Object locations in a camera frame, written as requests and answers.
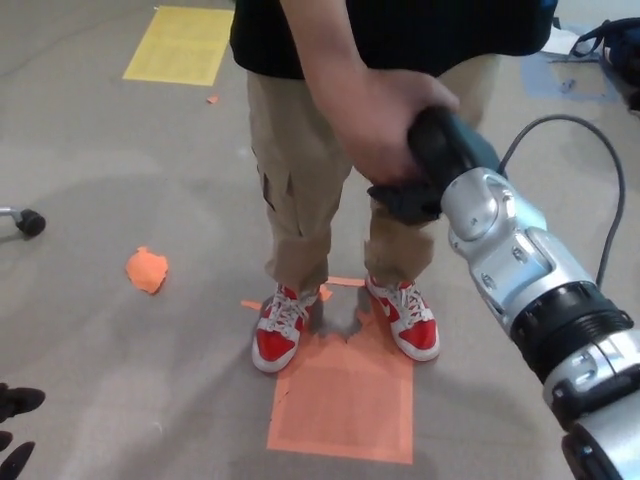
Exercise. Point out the yellow square floor marker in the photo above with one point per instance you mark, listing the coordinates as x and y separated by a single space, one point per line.
177 47

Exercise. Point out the red white left sneaker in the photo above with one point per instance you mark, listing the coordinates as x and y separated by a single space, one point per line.
415 335

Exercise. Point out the small orange paper scrap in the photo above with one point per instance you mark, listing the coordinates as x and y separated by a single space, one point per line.
213 99

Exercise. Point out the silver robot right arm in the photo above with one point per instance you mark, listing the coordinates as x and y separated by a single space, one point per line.
525 260

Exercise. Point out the orange tape strip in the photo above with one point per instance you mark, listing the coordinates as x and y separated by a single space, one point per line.
250 305

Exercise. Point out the white paper sheet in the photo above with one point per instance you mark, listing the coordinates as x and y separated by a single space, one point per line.
560 42

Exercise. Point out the dark blue backpack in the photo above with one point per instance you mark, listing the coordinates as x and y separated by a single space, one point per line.
625 47

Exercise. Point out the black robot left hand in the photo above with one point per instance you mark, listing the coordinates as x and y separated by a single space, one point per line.
17 400

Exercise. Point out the khaki cargo trousers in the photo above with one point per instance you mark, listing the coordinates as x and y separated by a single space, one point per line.
300 165

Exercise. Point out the red white right sneaker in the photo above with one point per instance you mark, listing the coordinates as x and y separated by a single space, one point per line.
275 345

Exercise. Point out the orange square floor marker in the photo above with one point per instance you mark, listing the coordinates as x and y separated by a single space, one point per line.
345 410

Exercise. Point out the silver chair base leg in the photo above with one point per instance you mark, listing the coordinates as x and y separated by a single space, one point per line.
7 215

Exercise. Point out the black t-shirt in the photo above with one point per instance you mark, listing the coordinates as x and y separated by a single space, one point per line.
440 30

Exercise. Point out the crumpled orange paper piece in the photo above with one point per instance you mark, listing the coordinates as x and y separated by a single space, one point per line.
146 270

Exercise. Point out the black chair caster wheel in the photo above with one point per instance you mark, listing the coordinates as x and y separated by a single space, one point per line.
31 222

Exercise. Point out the red white sneaker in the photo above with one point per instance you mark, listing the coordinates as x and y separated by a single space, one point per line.
415 335
275 345

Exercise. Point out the person's bare right forearm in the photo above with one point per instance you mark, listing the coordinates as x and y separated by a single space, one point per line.
330 40

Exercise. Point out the person's bare right hand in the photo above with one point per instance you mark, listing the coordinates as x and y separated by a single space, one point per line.
380 120

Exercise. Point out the blue square floor marker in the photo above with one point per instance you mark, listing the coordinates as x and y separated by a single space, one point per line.
542 82

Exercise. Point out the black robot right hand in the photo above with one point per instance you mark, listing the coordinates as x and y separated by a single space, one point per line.
445 145

